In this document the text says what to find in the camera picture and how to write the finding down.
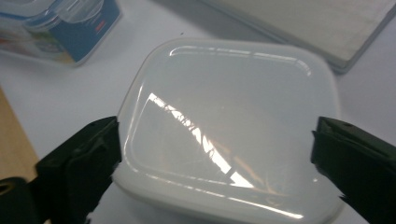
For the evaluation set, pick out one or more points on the clear food container blue label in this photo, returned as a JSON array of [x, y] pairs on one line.
[[84, 34]]

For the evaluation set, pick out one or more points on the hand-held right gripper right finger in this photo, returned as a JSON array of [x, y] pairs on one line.
[[361, 168]]

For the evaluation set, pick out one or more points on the white lidded food container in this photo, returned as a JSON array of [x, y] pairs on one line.
[[218, 109]]

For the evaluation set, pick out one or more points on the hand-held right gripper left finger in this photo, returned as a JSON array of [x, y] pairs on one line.
[[71, 174]]

